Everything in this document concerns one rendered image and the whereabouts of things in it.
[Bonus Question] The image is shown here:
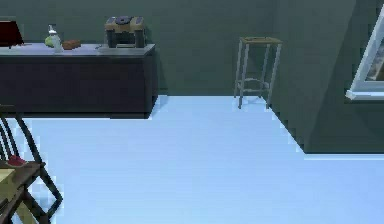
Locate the grey metal stool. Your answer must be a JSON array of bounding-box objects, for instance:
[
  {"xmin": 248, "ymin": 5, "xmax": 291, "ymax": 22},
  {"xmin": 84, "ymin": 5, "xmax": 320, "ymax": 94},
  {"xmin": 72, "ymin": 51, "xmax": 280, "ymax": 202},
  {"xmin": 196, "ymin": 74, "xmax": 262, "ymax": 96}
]
[{"xmin": 233, "ymin": 36, "xmax": 283, "ymax": 110}]

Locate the brown coffee machine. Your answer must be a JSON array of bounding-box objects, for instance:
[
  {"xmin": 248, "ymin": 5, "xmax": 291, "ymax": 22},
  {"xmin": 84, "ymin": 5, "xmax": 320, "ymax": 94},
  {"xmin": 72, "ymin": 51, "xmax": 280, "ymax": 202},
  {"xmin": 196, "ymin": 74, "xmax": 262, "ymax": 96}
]
[{"xmin": 104, "ymin": 15, "xmax": 147, "ymax": 49}]

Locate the dark kitchen counter cabinet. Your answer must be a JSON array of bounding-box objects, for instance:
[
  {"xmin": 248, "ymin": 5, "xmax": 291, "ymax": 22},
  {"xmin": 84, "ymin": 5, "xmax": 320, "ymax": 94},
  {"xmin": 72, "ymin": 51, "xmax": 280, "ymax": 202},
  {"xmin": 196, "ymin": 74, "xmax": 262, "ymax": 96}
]
[{"xmin": 0, "ymin": 42, "xmax": 159, "ymax": 120}]

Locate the clear spray bottle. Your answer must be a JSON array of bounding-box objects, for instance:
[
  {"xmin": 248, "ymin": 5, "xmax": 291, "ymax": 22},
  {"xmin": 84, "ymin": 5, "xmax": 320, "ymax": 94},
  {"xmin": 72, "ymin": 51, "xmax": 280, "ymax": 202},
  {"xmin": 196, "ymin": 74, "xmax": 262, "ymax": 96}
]
[{"xmin": 47, "ymin": 24, "xmax": 64, "ymax": 54}]

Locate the red object on table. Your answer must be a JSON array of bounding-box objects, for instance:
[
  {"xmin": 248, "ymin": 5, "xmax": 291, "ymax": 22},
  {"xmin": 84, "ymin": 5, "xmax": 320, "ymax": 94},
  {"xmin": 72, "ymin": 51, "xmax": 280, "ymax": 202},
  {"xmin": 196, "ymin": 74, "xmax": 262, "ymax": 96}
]
[{"xmin": 7, "ymin": 155, "xmax": 27, "ymax": 167}]

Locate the white framed window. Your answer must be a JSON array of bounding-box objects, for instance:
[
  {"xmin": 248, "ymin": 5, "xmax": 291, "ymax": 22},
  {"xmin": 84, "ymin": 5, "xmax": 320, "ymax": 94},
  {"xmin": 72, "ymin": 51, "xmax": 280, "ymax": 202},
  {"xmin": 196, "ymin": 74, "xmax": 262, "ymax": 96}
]
[{"xmin": 345, "ymin": 3, "xmax": 384, "ymax": 101}]

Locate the brown wooden table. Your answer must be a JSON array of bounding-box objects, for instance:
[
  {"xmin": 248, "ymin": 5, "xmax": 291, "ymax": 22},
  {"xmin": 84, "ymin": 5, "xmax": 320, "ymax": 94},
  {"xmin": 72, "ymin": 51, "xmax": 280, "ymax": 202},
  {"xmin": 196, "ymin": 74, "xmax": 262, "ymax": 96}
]
[{"xmin": 0, "ymin": 160, "xmax": 43, "ymax": 224}]

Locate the dark red box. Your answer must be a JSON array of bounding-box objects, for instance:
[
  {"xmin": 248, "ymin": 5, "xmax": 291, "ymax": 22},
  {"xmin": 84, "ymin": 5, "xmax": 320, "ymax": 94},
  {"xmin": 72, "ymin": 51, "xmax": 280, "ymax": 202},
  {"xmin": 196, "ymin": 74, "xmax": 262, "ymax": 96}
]
[{"xmin": 0, "ymin": 20, "xmax": 25, "ymax": 50}]

